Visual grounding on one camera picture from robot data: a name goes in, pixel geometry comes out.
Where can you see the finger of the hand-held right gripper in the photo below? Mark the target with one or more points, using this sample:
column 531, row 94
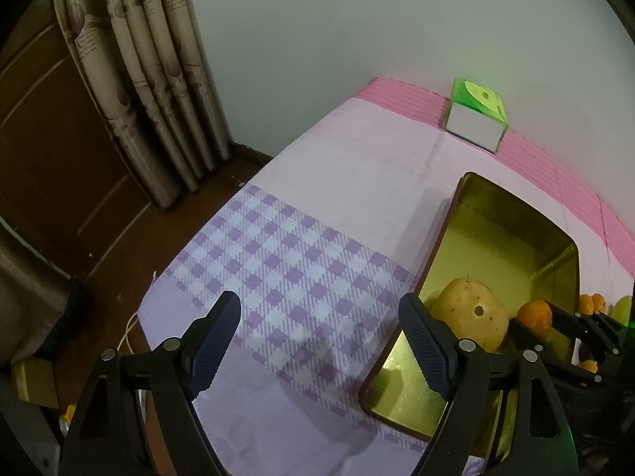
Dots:
column 527, row 338
column 565, row 318

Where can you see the green fruit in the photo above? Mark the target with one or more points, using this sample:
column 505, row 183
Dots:
column 625, row 307

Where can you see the beige patterned curtain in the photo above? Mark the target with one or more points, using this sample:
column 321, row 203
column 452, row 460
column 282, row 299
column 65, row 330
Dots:
column 149, row 84

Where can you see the orange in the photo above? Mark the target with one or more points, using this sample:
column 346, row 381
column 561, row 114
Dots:
column 599, row 302
column 536, row 315
column 589, row 366
column 585, row 303

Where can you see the gold metal tin box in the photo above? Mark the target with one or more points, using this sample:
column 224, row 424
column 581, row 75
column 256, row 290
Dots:
column 496, row 243

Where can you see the yellow pear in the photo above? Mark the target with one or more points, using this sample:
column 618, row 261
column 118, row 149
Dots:
column 466, row 307

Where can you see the small yellow object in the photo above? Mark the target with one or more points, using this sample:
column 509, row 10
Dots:
column 69, row 412

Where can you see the green tissue box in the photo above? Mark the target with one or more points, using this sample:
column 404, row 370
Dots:
column 474, row 121

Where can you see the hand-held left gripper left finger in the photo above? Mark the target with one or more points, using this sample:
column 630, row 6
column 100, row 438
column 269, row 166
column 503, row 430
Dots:
column 211, row 357

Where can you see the brown cloth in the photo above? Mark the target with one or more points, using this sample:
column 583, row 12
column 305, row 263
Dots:
column 30, row 297

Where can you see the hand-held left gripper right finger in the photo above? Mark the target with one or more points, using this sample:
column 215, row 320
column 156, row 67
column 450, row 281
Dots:
column 426, row 347

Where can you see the yellow box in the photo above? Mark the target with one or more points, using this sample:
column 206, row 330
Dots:
column 34, row 382

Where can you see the pink and purple tablecloth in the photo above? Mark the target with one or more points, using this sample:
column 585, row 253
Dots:
column 347, row 183

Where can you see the brown wooden door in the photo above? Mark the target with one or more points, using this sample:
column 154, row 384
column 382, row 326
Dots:
column 59, row 158

